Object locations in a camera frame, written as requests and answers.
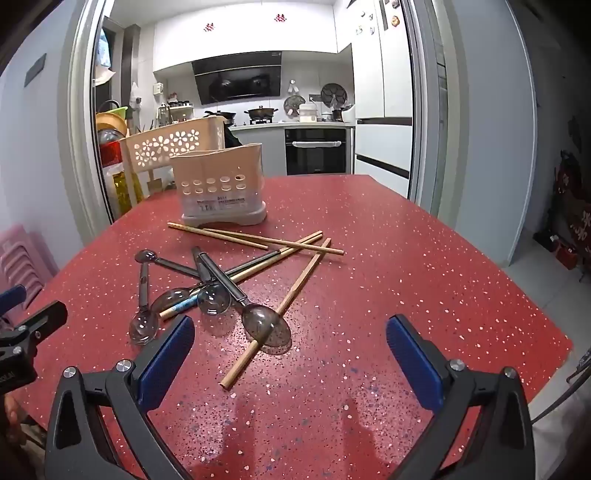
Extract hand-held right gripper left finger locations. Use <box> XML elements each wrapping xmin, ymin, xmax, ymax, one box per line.
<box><xmin>45</xmin><ymin>315</ymin><xmax>195</xmax><ymax>480</ymax></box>

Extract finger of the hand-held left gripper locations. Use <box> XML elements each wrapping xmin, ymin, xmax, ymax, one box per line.
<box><xmin>0</xmin><ymin>301</ymin><xmax>68</xmax><ymax>370</ymax></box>
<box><xmin>0</xmin><ymin>285</ymin><xmax>27</xmax><ymax>319</ymax></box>

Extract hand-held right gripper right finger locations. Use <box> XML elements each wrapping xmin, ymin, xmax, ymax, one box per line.
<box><xmin>385</xmin><ymin>315</ymin><xmax>536</xmax><ymax>480</ymax></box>

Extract black handled spoon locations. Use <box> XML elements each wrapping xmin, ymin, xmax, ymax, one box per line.
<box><xmin>198</xmin><ymin>253</ymin><xmax>293</xmax><ymax>356</ymax></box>
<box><xmin>128</xmin><ymin>262</ymin><xmax>160</xmax><ymax>346</ymax></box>
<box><xmin>191</xmin><ymin>247</ymin><xmax>232</xmax><ymax>317</ymax></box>
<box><xmin>135</xmin><ymin>249</ymin><xmax>204</xmax><ymax>280</ymax></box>

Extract blue wooden chopstick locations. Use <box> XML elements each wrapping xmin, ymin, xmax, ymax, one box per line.
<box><xmin>158</xmin><ymin>235</ymin><xmax>322</xmax><ymax>320</ymax></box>

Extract wooden handled long spoon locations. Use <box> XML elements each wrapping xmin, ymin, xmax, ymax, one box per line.
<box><xmin>150</xmin><ymin>231</ymin><xmax>324</xmax><ymax>317</ymax></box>

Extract beige plastic utensil holder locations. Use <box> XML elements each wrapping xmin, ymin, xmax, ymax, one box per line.
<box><xmin>169</xmin><ymin>143</ymin><xmax>269</xmax><ymax>230</ymax></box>

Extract pink plastic stool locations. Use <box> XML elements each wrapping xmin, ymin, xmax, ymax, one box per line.
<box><xmin>0</xmin><ymin>224</ymin><xmax>58</xmax><ymax>310</ymax></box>

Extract yellow oil bottle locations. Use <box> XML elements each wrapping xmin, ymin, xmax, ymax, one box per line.
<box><xmin>113</xmin><ymin>168</ymin><xmax>134</xmax><ymax>208</ymax></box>

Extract orange plastic basin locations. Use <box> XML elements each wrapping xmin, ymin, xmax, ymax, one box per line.
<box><xmin>95</xmin><ymin>113</ymin><xmax>126</xmax><ymax>139</ymax></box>

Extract beige floral cutout basket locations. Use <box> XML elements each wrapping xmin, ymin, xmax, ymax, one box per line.
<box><xmin>121</xmin><ymin>116</ymin><xmax>228</xmax><ymax>204</ymax></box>

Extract black built-in oven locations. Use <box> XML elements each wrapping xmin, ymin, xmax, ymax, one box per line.
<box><xmin>284</xmin><ymin>128</ymin><xmax>348</xmax><ymax>176</ymax></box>

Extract dark round steamer rack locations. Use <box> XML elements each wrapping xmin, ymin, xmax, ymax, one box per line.
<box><xmin>321</xmin><ymin>83</ymin><xmax>348</xmax><ymax>108</ymax></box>

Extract black range hood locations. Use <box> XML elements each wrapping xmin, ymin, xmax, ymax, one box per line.
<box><xmin>191</xmin><ymin>51</ymin><xmax>283</xmax><ymax>107</ymax></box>

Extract white refrigerator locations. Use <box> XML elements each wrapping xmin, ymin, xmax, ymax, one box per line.
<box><xmin>335</xmin><ymin>0</ymin><xmax>414</xmax><ymax>199</ymax></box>

